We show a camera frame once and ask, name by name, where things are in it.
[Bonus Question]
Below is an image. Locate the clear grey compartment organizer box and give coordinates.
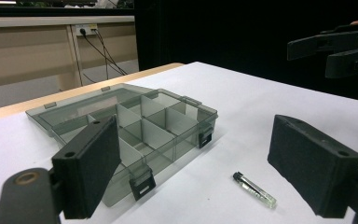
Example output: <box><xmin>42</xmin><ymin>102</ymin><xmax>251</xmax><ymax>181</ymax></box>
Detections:
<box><xmin>25</xmin><ymin>82</ymin><xmax>219</xmax><ymax>208</ymax></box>

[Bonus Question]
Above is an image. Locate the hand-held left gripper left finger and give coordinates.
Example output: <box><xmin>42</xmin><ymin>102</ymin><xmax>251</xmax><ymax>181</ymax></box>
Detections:
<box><xmin>51</xmin><ymin>115</ymin><xmax>122</xmax><ymax>220</ymax></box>

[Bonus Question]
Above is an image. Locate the beige wooden counter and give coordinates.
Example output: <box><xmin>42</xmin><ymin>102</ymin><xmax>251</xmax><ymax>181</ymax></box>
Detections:
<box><xmin>0</xmin><ymin>15</ymin><xmax>139</xmax><ymax>91</ymax></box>

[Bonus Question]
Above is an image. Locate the small glass vial black cap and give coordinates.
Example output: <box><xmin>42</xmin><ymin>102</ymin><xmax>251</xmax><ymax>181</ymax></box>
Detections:
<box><xmin>232</xmin><ymin>171</ymin><xmax>278</xmax><ymax>210</ymax></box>

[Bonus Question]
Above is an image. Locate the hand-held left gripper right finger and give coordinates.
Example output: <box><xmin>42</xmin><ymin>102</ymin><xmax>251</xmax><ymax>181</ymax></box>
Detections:
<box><xmin>267</xmin><ymin>114</ymin><xmax>358</xmax><ymax>219</ymax></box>

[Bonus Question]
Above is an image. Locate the black power cable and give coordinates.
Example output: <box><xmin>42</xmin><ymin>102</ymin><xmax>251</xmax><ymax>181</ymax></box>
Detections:
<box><xmin>93</xmin><ymin>28</ymin><xmax>120</xmax><ymax>80</ymax></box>
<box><xmin>79</xmin><ymin>28</ymin><xmax>129</xmax><ymax>77</ymax></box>

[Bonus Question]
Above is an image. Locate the white table cover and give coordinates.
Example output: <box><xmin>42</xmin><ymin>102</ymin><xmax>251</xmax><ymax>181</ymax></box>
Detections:
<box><xmin>0</xmin><ymin>61</ymin><xmax>358</xmax><ymax>224</ymax></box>

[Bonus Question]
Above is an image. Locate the white wall power outlet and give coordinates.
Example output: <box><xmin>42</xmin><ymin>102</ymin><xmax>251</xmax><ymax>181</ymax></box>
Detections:
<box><xmin>74</xmin><ymin>23</ymin><xmax>99</xmax><ymax>37</ymax></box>

